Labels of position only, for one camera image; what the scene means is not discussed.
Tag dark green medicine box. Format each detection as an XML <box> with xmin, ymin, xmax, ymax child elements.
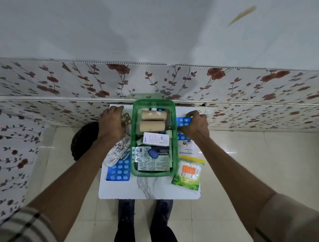
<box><xmin>137</xmin><ymin>146</ymin><xmax>171</xmax><ymax>172</ymax></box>

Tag person's left hand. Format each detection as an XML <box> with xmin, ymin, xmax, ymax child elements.
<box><xmin>98</xmin><ymin>105</ymin><xmax>126</xmax><ymax>140</ymax></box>

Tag white medicine box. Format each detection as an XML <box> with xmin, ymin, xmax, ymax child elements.
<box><xmin>143</xmin><ymin>132</ymin><xmax>170</xmax><ymax>147</ymax></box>

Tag person's right hand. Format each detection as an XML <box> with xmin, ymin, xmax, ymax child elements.
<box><xmin>178</xmin><ymin>110</ymin><xmax>210</xmax><ymax>141</ymax></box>

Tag blue blister pack strip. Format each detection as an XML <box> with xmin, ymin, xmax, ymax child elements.
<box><xmin>176</xmin><ymin>117</ymin><xmax>192</xmax><ymax>127</ymax></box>

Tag silver pill blister pack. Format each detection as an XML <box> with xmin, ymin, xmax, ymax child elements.
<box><xmin>131</xmin><ymin>146</ymin><xmax>151</xmax><ymax>163</ymax></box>

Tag person's right leg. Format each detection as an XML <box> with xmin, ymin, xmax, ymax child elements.
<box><xmin>150</xmin><ymin>199</ymin><xmax>178</xmax><ymax>242</ymax></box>

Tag green ointment tube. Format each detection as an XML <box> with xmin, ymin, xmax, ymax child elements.
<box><xmin>166</xmin><ymin>130</ymin><xmax>173</xmax><ymax>169</ymax></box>

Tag beige shirt sleeve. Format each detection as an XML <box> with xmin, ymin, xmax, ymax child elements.
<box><xmin>252</xmin><ymin>193</ymin><xmax>319</xmax><ymax>242</ymax></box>

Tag tan bandage roll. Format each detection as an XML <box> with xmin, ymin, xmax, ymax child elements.
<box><xmin>141</xmin><ymin>110</ymin><xmax>168</xmax><ymax>121</ymax></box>
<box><xmin>139</xmin><ymin>121</ymin><xmax>166</xmax><ymax>133</ymax></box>

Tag cotton swabs packet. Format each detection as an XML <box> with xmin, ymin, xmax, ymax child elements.
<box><xmin>171</xmin><ymin>156</ymin><xmax>206</xmax><ymax>191</ymax></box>

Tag person's left leg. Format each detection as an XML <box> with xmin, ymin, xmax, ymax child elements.
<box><xmin>114</xmin><ymin>199</ymin><xmax>136</xmax><ymax>242</ymax></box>

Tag person's right forearm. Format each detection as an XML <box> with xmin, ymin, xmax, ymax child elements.
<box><xmin>192</xmin><ymin>136</ymin><xmax>277</xmax><ymax>241</ymax></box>

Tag plaid shirt sleeve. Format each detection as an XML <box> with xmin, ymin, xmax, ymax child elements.
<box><xmin>0</xmin><ymin>206</ymin><xmax>60</xmax><ymax>242</ymax></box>

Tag crumpled silver blister packs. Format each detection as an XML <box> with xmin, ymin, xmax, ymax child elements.
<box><xmin>103</xmin><ymin>134</ymin><xmax>131</xmax><ymax>167</ymax></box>

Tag white bandage box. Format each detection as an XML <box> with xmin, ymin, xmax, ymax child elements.
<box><xmin>177</xmin><ymin>139</ymin><xmax>200</xmax><ymax>159</ymax></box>

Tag person's leg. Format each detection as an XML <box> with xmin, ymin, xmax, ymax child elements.
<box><xmin>150</xmin><ymin>199</ymin><xmax>178</xmax><ymax>242</ymax></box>
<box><xmin>114</xmin><ymin>199</ymin><xmax>136</xmax><ymax>242</ymax></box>

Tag dark round stool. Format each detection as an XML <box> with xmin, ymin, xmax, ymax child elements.
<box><xmin>70</xmin><ymin>122</ymin><xmax>100</xmax><ymax>161</ymax></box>

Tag person's left forearm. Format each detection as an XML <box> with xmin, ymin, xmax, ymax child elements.
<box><xmin>26</xmin><ymin>135</ymin><xmax>125</xmax><ymax>242</ymax></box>

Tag large blue blister pack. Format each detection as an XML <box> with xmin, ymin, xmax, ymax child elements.
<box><xmin>106</xmin><ymin>151</ymin><xmax>131</xmax><ymax>182</ymax></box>

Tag green plastic basket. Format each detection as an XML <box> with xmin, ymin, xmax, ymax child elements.
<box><xmin>131</xmin><ymin>99</ymin><xmax>179</xmax><ymax>177</ymax></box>

